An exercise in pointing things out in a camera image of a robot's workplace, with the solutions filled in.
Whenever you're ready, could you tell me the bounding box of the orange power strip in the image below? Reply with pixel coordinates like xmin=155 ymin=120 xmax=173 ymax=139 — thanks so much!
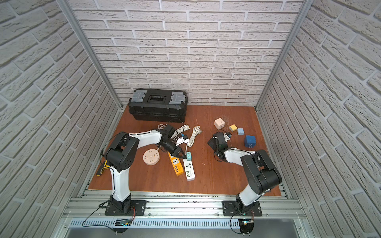
xmin=168 ymin=152 xmax=184 ymax=176

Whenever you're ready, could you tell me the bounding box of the yellow charger plug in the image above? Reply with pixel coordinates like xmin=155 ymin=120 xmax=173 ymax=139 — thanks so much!
xmin=229 ymin=124 xmax=238 ymax=132

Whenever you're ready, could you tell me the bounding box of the white power strip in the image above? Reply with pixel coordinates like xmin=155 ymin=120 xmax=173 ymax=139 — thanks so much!
xmin=183 ymin=159 xmax=195 ymax=181

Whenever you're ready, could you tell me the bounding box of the light blue charger plug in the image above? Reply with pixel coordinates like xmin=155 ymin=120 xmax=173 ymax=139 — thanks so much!
xmin=237 ymin=128 xmax=245 ymax=135

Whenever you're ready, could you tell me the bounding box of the round pink power socket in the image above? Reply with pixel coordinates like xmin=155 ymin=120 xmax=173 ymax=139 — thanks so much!
xmin=143 ymin=149 xmax=160 ymax=166

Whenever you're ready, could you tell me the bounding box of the dark blue adapter plug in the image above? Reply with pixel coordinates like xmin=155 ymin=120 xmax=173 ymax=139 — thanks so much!
xmin=244 ymin=135 xmax=257 ymax=148

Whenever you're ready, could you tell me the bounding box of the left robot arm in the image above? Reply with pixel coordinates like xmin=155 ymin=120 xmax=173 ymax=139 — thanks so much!
xmin=104 ymin=125 xmax=187 ymax=210

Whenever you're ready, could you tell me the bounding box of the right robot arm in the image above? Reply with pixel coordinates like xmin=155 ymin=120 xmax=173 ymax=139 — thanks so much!
xmin=208 ymin=132 xmax=282 ymax=210

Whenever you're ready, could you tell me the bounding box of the teal plug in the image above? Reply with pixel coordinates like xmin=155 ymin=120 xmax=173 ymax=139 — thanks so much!
xmin=186 ymin=151 xmax=192 ymax=161

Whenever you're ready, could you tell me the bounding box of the black plastic toolbox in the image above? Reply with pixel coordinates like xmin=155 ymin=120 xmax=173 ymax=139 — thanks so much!
xmin=128 ymin=88 xmax=188 ymax=122

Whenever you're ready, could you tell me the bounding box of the yellow tape measure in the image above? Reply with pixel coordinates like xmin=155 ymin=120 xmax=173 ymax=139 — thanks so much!
xmin=96 ymin=160 xmax=108 ymax=177

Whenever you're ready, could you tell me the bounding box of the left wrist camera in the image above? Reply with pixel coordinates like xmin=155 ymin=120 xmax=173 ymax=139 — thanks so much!
xmin=176 ymin=133 xmax=190 ymax=146

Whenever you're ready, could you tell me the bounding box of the aluminium rail frame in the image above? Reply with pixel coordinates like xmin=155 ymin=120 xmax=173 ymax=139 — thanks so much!
xmin=53 ymin=190 xmax=313 ymax=238

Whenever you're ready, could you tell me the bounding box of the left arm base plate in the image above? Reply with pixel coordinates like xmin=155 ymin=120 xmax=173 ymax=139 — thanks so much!
xmin=105 ymin=200 xmax=147 ymax=216

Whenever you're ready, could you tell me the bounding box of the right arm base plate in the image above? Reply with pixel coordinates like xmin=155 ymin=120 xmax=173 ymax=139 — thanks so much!
xmin=222 ymin=200 xmax=263 ymax=217

